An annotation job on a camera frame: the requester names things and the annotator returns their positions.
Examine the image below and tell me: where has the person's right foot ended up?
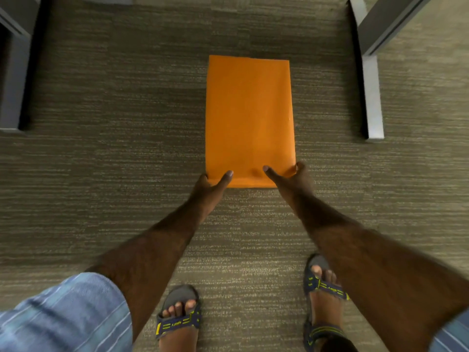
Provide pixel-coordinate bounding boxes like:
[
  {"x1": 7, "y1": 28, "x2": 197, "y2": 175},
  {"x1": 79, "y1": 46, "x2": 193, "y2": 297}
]
[{"x1": 309, "y1": 265, "x2": 358, "y2": 352}]

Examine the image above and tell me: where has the person's foot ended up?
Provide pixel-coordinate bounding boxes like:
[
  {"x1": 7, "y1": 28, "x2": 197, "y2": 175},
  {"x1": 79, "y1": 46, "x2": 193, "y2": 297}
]
[
  {"x1": 159, "y1": 300, "x2": 200, "y2": 352},
  {"x1": 309, "y1": 265, "x2": 358, "y2": 352}
]

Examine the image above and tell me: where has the person's left forearm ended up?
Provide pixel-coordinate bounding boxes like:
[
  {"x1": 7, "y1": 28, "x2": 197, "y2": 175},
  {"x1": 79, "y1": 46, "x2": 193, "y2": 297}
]
[{"x1": 85, "y1": 201, "x2": 224, "y2": 343}]

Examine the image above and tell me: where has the person's left hand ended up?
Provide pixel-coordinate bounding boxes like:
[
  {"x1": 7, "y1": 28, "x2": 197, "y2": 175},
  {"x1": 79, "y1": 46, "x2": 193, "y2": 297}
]
[{"x1": 188, "y1": 170, "x2": 234, "y2": 225}]

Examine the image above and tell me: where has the person's right sandal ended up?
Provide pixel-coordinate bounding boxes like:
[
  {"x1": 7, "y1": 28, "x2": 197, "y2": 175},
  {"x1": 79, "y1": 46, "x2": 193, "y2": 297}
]
[{"x1": 303, "y1": 253, "x2": 350, "y2": 352}]

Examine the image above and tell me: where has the blue striped shirt sleeve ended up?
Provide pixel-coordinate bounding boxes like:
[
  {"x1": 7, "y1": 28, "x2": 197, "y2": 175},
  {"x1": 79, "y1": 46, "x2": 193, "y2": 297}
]
[
  {"x1": 0, "y1": 272, "x2": 133, "y2": 352},
  {"x1": 428, "y1": 308, "x2": 469, "y2": 352}
]

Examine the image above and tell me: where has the blue striped right shirt sleeve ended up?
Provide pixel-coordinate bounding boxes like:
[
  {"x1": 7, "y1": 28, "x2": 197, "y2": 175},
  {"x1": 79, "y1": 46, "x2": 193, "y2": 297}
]
[{"x1": 428, "y1": 308, "x2": 469, "y2": 352}]

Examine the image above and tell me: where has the blue striped left shirt sleeve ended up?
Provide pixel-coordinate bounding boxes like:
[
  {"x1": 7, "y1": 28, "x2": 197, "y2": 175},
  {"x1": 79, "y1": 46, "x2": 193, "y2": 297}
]
[{"x1": 0, "y1": 272, "x2": 133, "y2": 352}]

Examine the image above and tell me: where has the person's right hand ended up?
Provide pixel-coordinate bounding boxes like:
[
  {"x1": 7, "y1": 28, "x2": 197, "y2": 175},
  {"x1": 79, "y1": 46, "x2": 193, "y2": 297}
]
[{"x1": 263, "y1": 161, "x2": 316, "y2": 209}]

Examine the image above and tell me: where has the grey metal desk leg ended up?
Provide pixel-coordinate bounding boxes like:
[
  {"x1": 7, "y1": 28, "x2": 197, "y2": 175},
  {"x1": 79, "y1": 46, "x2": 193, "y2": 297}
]
[
  {"x1": 0, "y1": 0, "x2": 44, "y2": 133},
  {"x1": 347, "y1": 0, "x2": 437, "y2": 142}
]

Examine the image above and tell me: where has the orange paper envelope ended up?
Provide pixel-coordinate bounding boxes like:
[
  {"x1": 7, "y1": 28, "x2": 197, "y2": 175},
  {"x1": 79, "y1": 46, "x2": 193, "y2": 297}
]
[{"x1": 205, "y1": 55, "x2": 297, "y2": 189}]

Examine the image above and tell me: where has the person's sandal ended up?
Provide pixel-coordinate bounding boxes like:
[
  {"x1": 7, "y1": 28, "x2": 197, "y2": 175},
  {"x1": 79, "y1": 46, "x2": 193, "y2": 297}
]
[
  {"x1": 155, "y1": 285, "x2": 202, "y2": 341},
  {"x1": 303, "y1": 253, "x2": 350, "y2": 352}
]

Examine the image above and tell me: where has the person's left sandal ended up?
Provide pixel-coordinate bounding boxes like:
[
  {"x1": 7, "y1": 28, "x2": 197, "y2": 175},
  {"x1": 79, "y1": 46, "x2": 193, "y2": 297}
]
[{"x1": 155, "y1": 285, "x2": 202, "y2": 341}]

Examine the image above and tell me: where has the person's right forearm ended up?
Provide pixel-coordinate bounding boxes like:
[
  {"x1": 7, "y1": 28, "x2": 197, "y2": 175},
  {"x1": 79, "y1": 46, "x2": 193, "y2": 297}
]
[{"x1": 289, "y1": 190, "x2": 469, "y2": 352}]

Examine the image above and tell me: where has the person's left foot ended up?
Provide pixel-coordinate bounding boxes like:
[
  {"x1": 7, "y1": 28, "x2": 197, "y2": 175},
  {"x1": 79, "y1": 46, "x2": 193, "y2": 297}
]
[{"x1": 159, "y1": 300, "x2": 200, "y2": 352}]

